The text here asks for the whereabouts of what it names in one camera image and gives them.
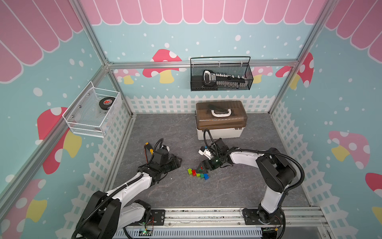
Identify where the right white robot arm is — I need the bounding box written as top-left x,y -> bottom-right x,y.
188,139 -> 304,224

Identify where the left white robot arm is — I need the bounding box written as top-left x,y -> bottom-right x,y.
71,146 -> 182,239

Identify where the yellow black screwdriver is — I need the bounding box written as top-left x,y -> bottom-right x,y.
144,142 -> 154,154

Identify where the white storage box base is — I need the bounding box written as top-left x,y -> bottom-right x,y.
196,125 -> 245,140

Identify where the brown translucent box lid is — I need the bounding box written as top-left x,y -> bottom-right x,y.
196,101 -> 248,131

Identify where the socket wrench bit set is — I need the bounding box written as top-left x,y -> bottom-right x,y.
202,70 -> 249,90

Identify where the black tape roll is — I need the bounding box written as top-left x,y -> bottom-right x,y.
98,97 -> 116,111

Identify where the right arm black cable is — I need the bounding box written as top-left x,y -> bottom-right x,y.
202,128 -> 305,195

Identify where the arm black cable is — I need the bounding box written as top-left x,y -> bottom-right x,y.
71,173 -> 144,239
202,128 -> 305,195

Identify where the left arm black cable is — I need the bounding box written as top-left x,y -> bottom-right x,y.
71,173 -> 144,239

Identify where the black wire wall basket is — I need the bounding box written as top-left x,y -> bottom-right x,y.
190,56 -> 254,91

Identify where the white wire wall basket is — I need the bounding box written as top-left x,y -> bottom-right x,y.
62,82 -> 122,138

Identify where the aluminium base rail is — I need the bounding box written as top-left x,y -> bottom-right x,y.
148,207 -> 328,229

